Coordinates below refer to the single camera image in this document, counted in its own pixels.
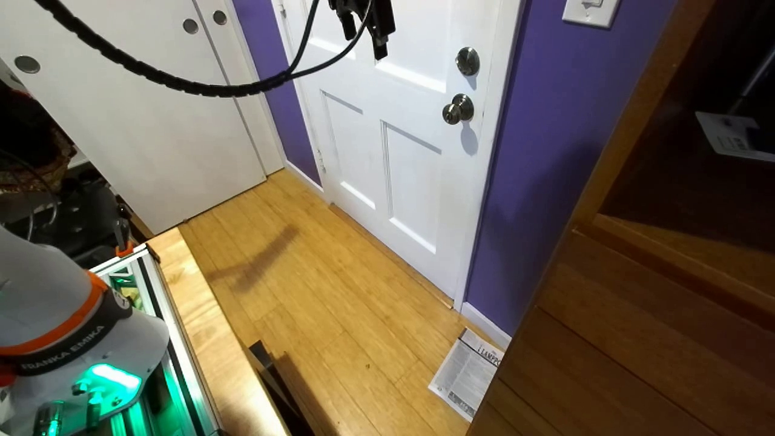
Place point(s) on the brown wicker basket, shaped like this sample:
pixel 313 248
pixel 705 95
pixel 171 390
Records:
pixel 24 152

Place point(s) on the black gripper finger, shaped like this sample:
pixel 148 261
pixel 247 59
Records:
pixel 346 16
pixel 383 28

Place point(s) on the dark metal deadbolt lock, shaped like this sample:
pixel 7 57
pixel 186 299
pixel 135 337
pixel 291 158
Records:
pixel 466 60

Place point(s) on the white light switch plate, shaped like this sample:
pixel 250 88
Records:
pixel 590 11

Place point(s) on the white floor vent register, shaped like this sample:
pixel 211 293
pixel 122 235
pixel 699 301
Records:
pixel 462 375

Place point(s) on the wide white closet door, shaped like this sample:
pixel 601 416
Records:
pixel 161 135

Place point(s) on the narrow white closet door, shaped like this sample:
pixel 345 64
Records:
pixel 250 122

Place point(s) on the white panel door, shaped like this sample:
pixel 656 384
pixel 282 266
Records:
pixel 402 161

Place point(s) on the brown wooden partition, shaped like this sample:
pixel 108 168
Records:
pixel 630 355

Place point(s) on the black bag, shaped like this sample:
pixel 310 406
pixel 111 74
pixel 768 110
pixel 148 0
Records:
pixel 73 214

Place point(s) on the light wooden board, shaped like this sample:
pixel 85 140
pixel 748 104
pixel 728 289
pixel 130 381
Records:
pixel 207 322

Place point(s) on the dark metal door knob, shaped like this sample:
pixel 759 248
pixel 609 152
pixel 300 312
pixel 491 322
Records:
pixel 456 110

